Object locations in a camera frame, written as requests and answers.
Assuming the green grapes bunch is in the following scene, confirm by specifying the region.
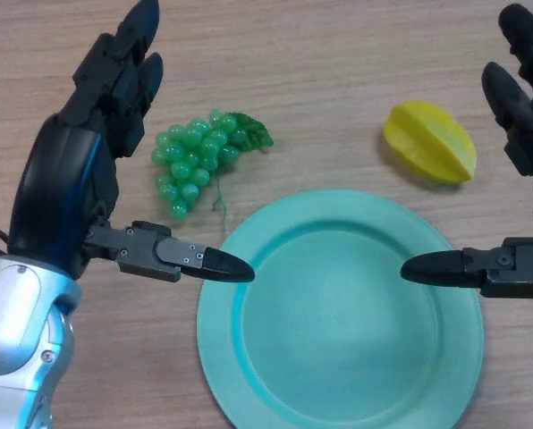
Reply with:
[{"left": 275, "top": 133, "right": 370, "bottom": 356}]
[{"left": 150, "top": 108, "right": 275, "bottom": 234}]

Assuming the yellow starfruit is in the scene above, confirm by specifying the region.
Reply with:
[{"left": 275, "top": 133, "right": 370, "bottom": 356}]
[{"left": 382, "top": 100, "right": 478, "bottom": 184}]

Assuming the teal round plate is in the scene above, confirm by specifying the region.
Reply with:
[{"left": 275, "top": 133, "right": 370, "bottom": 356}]
[{"left": 196, "top": 188, "right": 486, "bottom": 429}]

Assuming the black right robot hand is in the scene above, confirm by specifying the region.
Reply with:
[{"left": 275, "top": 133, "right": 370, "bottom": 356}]
[{"left": 401, "top": 3, "right": 533, "bottom": 301}]

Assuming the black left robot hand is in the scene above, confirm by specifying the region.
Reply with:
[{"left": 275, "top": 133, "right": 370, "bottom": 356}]
[{"left": 7, "top": 0, "right": 256, "bottom": 284}]

